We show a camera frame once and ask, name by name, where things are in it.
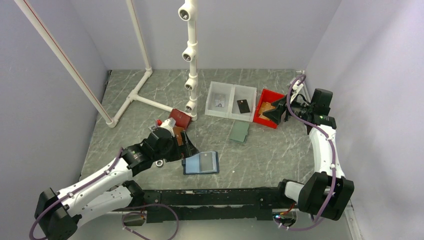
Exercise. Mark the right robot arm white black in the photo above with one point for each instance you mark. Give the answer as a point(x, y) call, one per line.
point(327, 192)

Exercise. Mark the white PVC pipe post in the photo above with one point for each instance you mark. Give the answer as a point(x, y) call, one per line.
point(188, 13)

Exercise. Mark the red leather wallet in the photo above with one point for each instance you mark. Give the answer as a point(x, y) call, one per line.
point(182, 119)

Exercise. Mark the silver VIP credit card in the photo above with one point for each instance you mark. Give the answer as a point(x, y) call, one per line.
point(219, 100)

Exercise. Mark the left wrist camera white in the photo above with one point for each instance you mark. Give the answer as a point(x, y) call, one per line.
point(167, 124)

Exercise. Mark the red plastic bin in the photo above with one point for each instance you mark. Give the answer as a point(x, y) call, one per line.
point(266, 98)

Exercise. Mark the black credit card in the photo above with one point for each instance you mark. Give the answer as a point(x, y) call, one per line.
point(243, 106)

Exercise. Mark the blue leather card holder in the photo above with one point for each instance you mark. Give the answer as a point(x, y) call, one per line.
point(202, 163)

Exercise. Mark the green leather card holder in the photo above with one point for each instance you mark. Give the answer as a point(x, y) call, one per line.
point(239, 131)

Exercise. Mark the orange card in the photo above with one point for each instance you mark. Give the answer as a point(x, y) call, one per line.
point(265, 106)

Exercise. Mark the brown leather wallet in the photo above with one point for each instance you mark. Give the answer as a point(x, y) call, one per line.
point(178, 134)

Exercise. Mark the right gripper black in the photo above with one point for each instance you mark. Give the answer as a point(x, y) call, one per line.
point(275, 114)

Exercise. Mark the adjustable wrench red handle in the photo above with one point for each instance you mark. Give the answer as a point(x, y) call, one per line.
point(158, 163)

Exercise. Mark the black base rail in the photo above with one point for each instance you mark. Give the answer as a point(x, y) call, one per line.
point(259, 203)

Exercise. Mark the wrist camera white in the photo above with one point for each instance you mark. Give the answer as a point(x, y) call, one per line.
point(297, 87)
point(167, 124)

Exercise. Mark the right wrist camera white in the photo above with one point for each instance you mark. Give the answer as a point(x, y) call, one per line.
point(297, 87)

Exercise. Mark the clear plastic divided box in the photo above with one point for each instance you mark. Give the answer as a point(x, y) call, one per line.
point(233, 93)

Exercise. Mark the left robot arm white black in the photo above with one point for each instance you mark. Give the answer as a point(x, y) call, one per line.
point(60, 213)

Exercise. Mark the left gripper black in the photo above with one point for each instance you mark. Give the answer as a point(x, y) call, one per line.
point(188, 148)

